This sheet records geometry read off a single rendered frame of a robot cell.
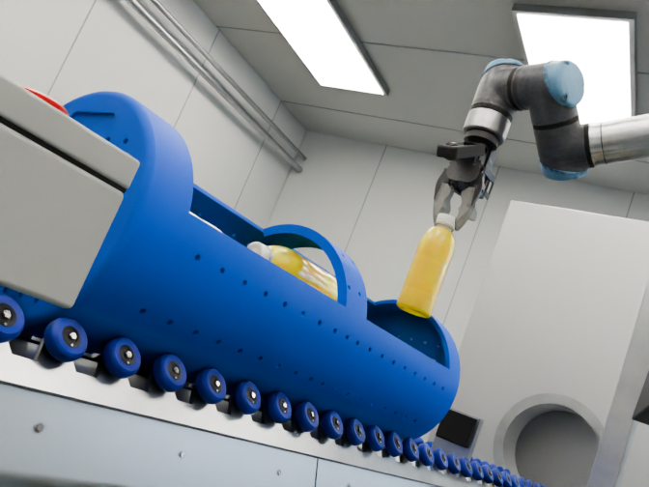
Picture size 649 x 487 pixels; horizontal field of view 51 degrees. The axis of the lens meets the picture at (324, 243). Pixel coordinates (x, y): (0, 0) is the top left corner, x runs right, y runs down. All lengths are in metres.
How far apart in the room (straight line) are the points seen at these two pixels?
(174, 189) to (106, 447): 0.28
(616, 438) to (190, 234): 1.35
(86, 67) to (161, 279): 4.40
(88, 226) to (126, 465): 0.41
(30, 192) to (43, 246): 0.03
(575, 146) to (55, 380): 1.06
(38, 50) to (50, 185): 4.46
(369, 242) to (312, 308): 5.55
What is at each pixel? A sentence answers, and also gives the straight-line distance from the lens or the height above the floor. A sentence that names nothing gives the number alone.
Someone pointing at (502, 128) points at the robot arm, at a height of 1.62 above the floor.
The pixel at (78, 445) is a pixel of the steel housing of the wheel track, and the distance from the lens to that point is 0.75.
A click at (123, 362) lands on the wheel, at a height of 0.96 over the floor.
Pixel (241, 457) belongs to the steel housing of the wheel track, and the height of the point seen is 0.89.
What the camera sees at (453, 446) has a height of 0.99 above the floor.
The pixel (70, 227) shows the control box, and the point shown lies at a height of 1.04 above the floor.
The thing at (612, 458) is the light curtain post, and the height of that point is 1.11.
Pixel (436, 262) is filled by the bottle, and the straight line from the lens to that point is 1.33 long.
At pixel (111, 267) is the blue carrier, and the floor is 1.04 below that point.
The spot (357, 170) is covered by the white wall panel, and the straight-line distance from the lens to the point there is 6.83.
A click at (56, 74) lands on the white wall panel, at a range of 4.95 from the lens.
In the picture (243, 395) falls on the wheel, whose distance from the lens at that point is 0.92.
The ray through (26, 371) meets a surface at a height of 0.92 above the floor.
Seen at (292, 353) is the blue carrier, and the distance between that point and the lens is 0.93.
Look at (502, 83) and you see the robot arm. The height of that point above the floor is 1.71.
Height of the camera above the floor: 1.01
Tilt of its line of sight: 11 degrees up
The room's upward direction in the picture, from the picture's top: 22 degrees clockwise
